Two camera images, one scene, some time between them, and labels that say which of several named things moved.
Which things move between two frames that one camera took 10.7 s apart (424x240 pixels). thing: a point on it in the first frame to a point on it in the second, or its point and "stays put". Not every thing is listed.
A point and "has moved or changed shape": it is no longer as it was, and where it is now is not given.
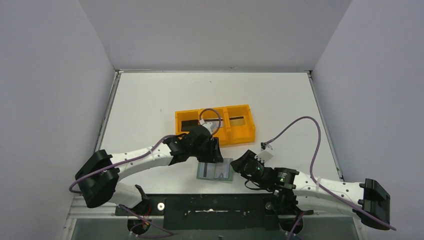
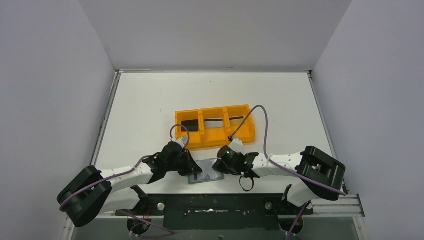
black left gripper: [214, 150] to [187, 161]
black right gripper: [241, 162] to [221, 164]
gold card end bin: [237, 120] stays put
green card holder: [216, 171] has moved or changed shape
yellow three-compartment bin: [238, 125] stays put
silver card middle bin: [215, 122] stays put
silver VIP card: [222, 169] has moved or changed shape
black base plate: [213, 211] stays put
